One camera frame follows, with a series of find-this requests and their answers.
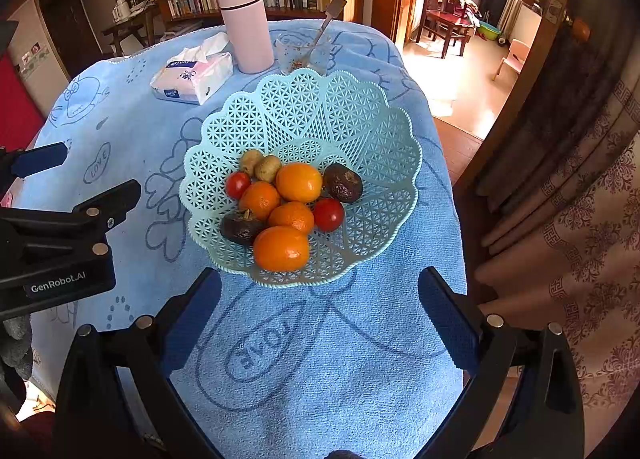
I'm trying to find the clear glass cup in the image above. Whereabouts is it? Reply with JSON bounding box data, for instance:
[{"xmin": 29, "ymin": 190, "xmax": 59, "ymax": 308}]
[{"xmin": 274, "ymin": 32, "xmax": 333, "ymax": 76}]

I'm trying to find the person's left hand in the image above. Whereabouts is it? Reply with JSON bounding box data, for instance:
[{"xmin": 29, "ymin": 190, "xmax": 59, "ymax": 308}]
[{"xmin": 0, "ymin": 314, "xmax": 33, "ymax": 382}]

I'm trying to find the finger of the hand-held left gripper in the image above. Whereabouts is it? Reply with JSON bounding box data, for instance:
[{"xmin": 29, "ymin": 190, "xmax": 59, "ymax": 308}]
[
  {"xmin": 0, "ymin": 142, "xmax": 68, "ymax": 185},
  {"xmin": 0, "ymin": 179, "xmax": 142, "ymax": 284}
]

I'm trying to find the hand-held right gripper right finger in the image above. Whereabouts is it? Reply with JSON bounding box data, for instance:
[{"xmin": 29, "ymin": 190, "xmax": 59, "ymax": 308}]
[{"xmin": 417, "ymin": 266, "xmax": 586, "ymax": 459}]

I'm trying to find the large orange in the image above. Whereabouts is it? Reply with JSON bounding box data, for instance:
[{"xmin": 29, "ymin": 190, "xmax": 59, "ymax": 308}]
[{"xmin": 253, "ymin": 226, "xmax": 311, "ymax": 272}]

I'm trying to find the wooden side table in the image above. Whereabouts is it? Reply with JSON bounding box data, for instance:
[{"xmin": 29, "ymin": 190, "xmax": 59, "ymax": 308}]
[{"xmin": 102, "ymin": 4, "xmax": 161, "ymax": 57}]

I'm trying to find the patterned beige curtain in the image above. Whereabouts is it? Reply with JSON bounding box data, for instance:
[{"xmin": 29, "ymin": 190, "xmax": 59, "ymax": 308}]
[{"xmin": 475, "ymin": 64, "xmax": 640, "ymax": 440}]

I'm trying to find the small orange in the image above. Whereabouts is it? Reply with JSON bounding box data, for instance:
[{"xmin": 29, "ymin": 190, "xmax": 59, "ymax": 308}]
[
  {"xmin": 267, "ymin": 202, "xmax": 315, "ymax": 235},
  {"xmin": 275, "ymin": 162, "xmax": 323, "ymax": 203},
  {"xmin": 238, "ymin": 181, "xmax": 281, "ymax": 221}
]

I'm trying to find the pink thermos bottle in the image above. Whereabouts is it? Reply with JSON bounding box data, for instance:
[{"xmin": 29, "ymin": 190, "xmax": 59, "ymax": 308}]
[{"xmin": 215, "ymin": 0, "xmax": 275, "ymax": 75}]

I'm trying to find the red tomato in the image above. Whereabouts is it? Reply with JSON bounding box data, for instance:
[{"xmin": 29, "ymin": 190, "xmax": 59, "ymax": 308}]
[
  {"xmin": 312, "ymin": 198, "xmax": 346, "ymax": 233},
  {"xmin": 225, "ymin": 172, "xmax": 252, "ymax": 200}
]

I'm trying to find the dark brown water chestnut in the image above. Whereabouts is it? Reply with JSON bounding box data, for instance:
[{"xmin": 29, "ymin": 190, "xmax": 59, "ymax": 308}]
[
  {"xmin": 323, "ymin": 163, "xmax": 364, "ymax": 204},
  {"xmin": 220, "ymin": 209, "xmax": 266, "ymax": 247}
]

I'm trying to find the dark wooden door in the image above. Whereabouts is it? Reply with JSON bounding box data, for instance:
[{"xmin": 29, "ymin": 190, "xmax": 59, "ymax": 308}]
[{"xmin": 37, "ymin": 0, "xmax": 103, "ymax": 80}]

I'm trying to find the tissue pack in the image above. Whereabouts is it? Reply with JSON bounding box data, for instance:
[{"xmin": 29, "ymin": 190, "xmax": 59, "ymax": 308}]
[{"xmin": 150, "ymin": 32, "xmax": 234, "ymax": 106}]

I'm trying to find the small yellow longan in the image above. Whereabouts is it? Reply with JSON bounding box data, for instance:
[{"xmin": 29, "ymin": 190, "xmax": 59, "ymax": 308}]
[
  {"xmin": 254, "ymin": 155, "xmax": 282, "ymax": 181},
  {"xmin": 240, "ymin": 149, "xmax": 264, "ymax": 176}
]

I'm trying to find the metal spoon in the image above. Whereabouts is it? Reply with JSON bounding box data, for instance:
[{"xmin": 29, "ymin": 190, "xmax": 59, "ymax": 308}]
[{"xmin": 295, "ymin": 0, "xmax": 347, "ymax": 67}]

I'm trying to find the blue printed towel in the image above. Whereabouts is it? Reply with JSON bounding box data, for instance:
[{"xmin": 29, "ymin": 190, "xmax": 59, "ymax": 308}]
[{"xmin": 10, "ymin": 19, "xmax": 468, "ymax": 459}]

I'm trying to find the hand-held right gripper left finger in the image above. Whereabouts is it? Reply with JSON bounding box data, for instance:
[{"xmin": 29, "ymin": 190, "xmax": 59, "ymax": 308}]
[{"xmin": 52, "ymin": 266, "xmax": 223, "ymax": 459}]

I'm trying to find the white refrigerator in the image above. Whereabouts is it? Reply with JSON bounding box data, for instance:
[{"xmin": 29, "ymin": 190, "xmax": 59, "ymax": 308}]
[{"xmin": 7, "ymin": 0, "xmax": 71, "ymax": 105}]

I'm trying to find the red wooden chair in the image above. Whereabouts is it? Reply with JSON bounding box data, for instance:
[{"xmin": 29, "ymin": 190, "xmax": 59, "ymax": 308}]
[{"xmin": 415, "ymin": 0, "xmax": 476, "ymax": 60}]

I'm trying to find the light blue plastic basket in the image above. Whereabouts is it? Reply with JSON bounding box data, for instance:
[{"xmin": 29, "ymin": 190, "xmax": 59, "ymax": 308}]
[{"xmin": 178, "ymin": 68, "xmax": 423, "ymax": 288}]

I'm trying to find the small pink chair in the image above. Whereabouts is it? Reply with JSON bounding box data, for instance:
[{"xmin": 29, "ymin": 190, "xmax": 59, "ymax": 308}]
[{"xmin": 495, "ymin": 38, "xmax": 531, "ymax": 82}]

